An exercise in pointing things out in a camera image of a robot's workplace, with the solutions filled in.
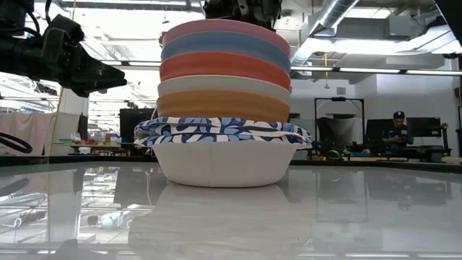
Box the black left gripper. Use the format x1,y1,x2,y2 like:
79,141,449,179
41,14,128,98

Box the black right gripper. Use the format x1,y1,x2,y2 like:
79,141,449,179
204,0,282,30

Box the pink plastic bowl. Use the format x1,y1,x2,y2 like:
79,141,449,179
162,18,292,57

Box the blue plastic bowl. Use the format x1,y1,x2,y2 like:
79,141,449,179
160,30,292,75

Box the orange-red plastic bowl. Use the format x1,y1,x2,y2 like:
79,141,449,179
159,51,293,93

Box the cream white plastic bowl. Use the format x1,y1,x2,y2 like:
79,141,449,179
157,74,292,106

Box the yellow-orange plastic bowl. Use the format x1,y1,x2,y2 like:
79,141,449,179
156,88,291,124

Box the linear ceiling light strip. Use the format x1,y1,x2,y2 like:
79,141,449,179
291,66,462,77
103,60,162,69

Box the cluttered work table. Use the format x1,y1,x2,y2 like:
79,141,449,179
53,131,122,156

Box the beige curtain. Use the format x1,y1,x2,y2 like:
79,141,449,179
0,111,53,157

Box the black computer monitor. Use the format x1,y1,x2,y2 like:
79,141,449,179
406,116,444,138
365,118,395,145

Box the person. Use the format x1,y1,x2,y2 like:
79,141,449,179
381,110,415,155

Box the black metal table frame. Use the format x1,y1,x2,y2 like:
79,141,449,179
0,155,462,173

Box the silver spiral air duct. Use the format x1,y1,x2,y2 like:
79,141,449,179
291,0,362,66

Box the black cable loop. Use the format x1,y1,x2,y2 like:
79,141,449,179
0,131,33,155

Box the black metal rig frame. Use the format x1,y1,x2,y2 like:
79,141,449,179
313,96,365,156

